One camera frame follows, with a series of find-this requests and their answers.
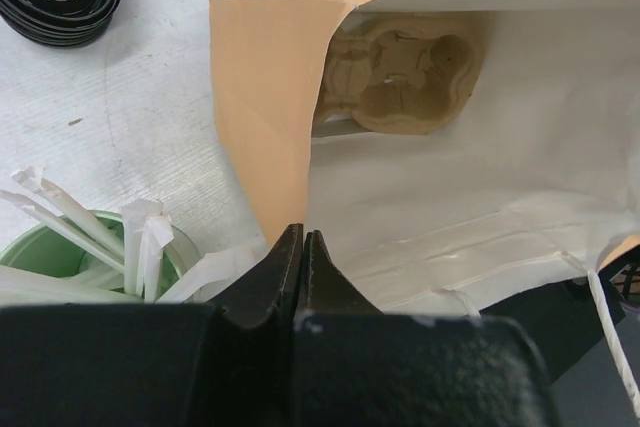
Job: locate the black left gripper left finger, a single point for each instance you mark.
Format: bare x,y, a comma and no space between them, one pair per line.
218,363

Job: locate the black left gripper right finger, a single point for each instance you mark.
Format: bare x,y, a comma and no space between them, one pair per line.
356,366

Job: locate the brown paper bag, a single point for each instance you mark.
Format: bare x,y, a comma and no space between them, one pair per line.
544,157

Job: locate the brown pulp cup carrier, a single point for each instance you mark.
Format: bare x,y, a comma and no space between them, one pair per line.
401,74

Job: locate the white wrapped straw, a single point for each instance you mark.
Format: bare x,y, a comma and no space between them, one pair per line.
62,228
134,216
157,234
73,212
37,286

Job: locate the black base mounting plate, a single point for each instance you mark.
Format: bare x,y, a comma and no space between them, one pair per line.
544,317

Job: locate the green straw holder cup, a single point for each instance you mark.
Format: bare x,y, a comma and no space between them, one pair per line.
41,250

